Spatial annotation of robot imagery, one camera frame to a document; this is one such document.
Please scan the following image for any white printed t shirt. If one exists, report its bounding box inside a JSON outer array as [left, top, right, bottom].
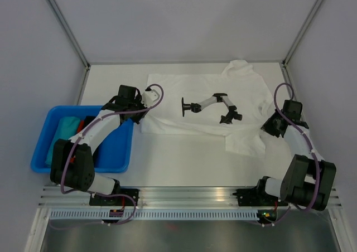
[[141, 60, 273, 158]]

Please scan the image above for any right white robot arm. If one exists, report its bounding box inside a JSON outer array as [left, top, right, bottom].
[[254, 100, 336, 211]]

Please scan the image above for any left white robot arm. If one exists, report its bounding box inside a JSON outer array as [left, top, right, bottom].
[[50, 85, 146, 205]]

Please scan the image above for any blue plastic bin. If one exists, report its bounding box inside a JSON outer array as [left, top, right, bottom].
[[31, 105, 134, 173]]

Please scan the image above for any black rolled t shirt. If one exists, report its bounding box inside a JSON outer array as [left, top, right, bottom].
[[81, 116, 96, 128]]

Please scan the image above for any red rolled t shirt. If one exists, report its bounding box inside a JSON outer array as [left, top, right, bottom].
[[70, 120, 84, 163]]

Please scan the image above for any teal rolled t shirt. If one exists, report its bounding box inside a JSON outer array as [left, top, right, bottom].
[[45, 117, 81, 168]]

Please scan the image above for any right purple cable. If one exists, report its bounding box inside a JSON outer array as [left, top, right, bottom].
[[250, 83, 321, 227]]

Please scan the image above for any purple cable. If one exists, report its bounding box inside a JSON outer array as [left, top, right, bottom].
[[60, 84, 165, 230], [250, 83, 321, 227]]

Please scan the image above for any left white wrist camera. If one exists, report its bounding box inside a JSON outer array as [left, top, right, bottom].
[[141, 89, 160, 108]]

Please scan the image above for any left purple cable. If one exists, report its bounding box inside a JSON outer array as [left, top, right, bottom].
[[60, 84, 165, 230]]

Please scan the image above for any right aluminium frame post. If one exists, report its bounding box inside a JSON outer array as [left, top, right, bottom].
[[282, 0, 325, 68]]

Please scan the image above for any aluminium frame post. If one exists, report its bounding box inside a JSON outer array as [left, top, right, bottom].
[[282, 0, 325, 68], [46, 0, 90, 70]]

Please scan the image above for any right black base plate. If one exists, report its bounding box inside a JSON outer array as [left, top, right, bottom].
[[233, 188, 288, 207]]

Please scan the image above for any aluminium mounting rail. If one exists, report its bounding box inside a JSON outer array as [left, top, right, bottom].
[[38, 185, 342, 208]]

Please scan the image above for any white slotted cable duct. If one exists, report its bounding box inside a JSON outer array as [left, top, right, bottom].
[[50, 209, 258, 221]]

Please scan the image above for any left aluminium frame post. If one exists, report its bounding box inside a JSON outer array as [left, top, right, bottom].
[[46, 0, 90, 70]]

